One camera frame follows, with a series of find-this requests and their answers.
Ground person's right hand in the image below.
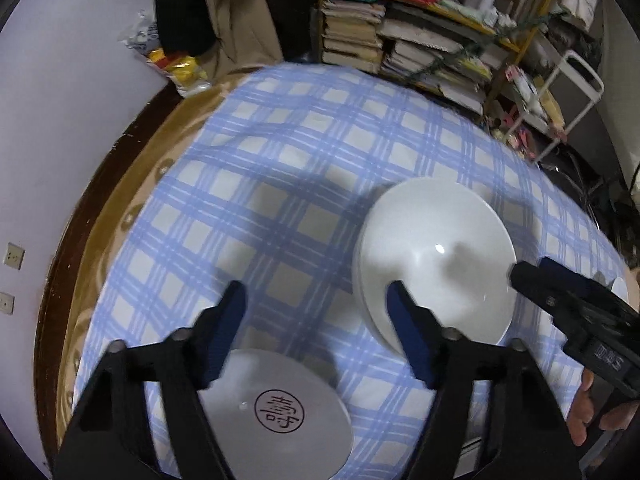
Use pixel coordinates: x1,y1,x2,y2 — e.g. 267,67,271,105
567,369,640,447

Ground beige trousers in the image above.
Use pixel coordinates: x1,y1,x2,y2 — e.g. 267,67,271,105
200,0,283,78

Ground bamboo shelf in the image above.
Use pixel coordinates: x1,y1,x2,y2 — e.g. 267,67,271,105
315,0,568,121

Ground black trousers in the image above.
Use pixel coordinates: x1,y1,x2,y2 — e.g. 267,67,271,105
155,0,216,56

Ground narrow stack of books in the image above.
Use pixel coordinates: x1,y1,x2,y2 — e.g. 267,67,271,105
320,0,386,73

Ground yellow packet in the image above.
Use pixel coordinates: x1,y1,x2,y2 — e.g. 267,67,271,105
532,75,566,131

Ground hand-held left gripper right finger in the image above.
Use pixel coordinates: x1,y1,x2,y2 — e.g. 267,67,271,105
387,280,583,480

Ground dark green pole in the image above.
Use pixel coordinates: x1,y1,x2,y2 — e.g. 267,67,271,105
405,10,571,81

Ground group of toiletry bottles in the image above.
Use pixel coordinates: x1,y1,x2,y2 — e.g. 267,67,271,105
462,0,518,28

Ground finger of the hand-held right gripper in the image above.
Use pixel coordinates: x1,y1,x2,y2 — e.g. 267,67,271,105
509,260,608,331
539,256,618,296

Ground black hanging garment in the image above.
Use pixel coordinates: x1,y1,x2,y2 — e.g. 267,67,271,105
260,0,321,63

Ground tan patterned blanket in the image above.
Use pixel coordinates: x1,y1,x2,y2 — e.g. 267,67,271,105
55,65,266,456

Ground blue checked blanket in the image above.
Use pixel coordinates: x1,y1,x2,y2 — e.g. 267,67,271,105
70,62,631,480

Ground plain white bowl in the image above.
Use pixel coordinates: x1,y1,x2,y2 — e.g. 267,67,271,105
352,177,517,348

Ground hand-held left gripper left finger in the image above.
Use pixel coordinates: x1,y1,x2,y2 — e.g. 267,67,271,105
52,280,248,480

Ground white trolley cart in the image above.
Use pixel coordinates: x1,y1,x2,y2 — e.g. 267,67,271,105
492,50,605,161

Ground plastic bag with yellow items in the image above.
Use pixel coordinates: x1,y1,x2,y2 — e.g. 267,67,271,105
120,10,211,98

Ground wide stack of books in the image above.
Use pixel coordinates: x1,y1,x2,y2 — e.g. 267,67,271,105
377,5,496,116

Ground blue rimmed white bowl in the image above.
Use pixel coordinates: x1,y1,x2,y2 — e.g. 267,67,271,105
197,349,355,478

